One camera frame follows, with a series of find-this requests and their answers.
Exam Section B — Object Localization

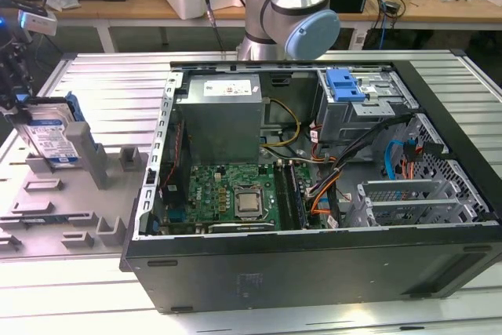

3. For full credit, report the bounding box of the hard disk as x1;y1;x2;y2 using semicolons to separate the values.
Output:
2;91;98;171

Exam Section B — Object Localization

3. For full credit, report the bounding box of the metal disk bay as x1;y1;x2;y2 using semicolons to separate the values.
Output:
347;177;479;230

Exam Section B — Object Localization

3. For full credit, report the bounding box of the crumpled white paper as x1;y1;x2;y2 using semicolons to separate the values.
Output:
42;0;82;13

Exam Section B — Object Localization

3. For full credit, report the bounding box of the grey parts rack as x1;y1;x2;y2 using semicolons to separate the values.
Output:
0;122;153;262

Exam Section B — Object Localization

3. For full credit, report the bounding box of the dark RAM stick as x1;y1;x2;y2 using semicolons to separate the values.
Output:
11;215;71;226

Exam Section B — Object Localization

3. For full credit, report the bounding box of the grey power supply unit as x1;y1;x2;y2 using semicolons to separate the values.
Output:
175;73;263;166

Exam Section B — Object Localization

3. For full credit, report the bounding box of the green motherboard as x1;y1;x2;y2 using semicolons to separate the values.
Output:
166;162;329;233

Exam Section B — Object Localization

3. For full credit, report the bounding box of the silver CPU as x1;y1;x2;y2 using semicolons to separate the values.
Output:
238;192;262;213

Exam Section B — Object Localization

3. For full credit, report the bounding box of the metal socket cover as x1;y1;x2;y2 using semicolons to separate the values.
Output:
234;185;267;220

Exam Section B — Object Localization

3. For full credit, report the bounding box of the black RAM slot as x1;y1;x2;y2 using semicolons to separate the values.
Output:
273;162;290;231
278;162;297;231
283;162;304;231
289;162;311;231

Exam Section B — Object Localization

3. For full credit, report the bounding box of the black PC case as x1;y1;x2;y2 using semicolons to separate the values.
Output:
119;59;502;315

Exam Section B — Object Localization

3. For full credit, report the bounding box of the blue drive latch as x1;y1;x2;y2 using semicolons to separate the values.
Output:
325;69;366;103

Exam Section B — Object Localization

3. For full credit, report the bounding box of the metal drive cage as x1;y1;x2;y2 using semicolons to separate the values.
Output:
315;69;420;144

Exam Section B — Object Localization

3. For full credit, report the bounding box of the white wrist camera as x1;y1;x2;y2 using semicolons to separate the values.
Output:
17;10;59;37

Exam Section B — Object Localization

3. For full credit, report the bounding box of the thin black cable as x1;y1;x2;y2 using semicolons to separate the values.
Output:
195;0;228;53

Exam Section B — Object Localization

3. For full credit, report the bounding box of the yellow black wire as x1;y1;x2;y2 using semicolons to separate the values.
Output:
261;97;302;156

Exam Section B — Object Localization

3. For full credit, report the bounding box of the black orange wire harness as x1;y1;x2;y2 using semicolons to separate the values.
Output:
307;113;419;217

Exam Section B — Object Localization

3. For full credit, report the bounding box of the black sleeved cable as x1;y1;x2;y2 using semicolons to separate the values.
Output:
325;185;342;230

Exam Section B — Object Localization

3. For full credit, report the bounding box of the blue data wire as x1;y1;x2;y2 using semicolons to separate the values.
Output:
385;137;417;182

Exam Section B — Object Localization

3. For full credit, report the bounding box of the orange power wire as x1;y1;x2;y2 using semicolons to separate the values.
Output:
399;140;425;185

